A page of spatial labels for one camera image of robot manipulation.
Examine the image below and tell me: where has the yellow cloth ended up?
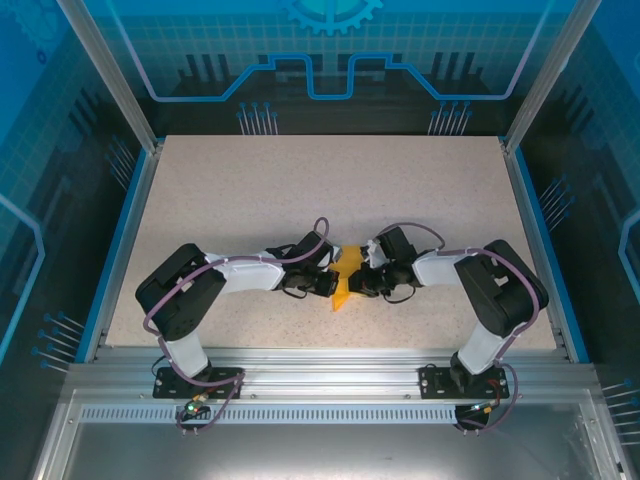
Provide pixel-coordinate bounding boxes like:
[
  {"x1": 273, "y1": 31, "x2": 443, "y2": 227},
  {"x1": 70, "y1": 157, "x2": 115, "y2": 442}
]
[{"x1": 329, "y1": 243, "x2": 375, "y2": 313}]

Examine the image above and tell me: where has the steel sheet panel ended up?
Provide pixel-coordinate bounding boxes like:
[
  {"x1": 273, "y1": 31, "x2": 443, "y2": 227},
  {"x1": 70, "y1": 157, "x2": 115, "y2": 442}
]
[{"x1": 34, "y1": 389, "x2": 626, "y2": 480}]

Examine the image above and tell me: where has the blue table edge strip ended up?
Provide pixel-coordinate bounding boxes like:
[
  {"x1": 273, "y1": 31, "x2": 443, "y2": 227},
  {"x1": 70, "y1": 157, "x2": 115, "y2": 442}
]
[
  {"x1": 74, "y1": 149, "x2": 152, "y2": 364},
  {"x1": 510, "y1": 149, "x2": 592, "y2": 364}
]

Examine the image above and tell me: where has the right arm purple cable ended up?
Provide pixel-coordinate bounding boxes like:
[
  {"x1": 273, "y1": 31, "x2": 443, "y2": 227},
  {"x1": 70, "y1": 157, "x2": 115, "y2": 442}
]
[{"x1": 374, "y1": 222, "x2": 546, "y2": 434}]

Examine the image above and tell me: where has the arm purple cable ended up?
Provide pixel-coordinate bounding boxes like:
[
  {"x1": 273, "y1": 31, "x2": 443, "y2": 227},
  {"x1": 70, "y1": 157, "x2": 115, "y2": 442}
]
[
  {"x1": 374, "y1": 222, "x2": 546, "y2": 434},
  {"x1": 142, "y1": 216, "x2": 332, "y2": 434}
]

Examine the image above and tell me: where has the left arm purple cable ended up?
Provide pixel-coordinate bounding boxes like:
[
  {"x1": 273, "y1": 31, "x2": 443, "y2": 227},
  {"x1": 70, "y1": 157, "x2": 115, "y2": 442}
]
[{"x1": 142, "y1": 216, "x2": 332, "y2": 434}]

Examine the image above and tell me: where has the long aluminium mounting rail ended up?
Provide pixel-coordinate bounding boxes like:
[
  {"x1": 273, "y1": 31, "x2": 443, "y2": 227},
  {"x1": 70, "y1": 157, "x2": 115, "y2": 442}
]
[{"x1": 67, "y1": 347, "x2": 599, "y2": 401}]

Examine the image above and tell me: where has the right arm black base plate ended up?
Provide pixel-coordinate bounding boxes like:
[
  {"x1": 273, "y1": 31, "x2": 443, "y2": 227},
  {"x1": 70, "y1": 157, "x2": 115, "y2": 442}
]
[{"x1": 418, "y1": 365, "x2": 511, "y2": 400}]

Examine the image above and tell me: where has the slotted grey cable duct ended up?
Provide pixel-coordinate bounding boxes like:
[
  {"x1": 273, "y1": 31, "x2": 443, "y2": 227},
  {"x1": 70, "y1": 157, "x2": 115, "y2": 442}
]
[{"x1": 78, "y1": 404, "x2": 509, "y2": 426}]

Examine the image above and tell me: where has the aluminium side rail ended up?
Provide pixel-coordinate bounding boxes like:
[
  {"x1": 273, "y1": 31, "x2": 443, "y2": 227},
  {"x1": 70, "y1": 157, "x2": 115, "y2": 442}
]
[
  {"x1": 97, "y1": 142, "x2": 165, "y2": 352},
  {"x1": 501, "y1": 143, "x2": 572, "y2": 362}
]

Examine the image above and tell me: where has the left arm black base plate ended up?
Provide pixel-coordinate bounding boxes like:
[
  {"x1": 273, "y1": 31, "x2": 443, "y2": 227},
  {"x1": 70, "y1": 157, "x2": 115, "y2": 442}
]
[{"x1": 152, "y1": 367, "x2": 245, "y2": 400}]

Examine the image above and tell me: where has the cable connector with green light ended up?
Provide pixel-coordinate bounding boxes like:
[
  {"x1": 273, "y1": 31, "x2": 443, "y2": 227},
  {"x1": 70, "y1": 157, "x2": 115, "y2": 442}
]
[{"x1": 182, "y1": 393, "x2": 210, "y2": 417}]

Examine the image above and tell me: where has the aluminium frame post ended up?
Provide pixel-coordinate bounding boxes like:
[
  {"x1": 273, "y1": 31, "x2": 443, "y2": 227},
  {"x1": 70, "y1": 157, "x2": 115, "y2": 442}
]
[
  {"x1": 501, "y1": 0, "x2": 604, "y2": 154},
  {"x1": 57, "y1": 0, "x2": 165, "y2": 152}
]

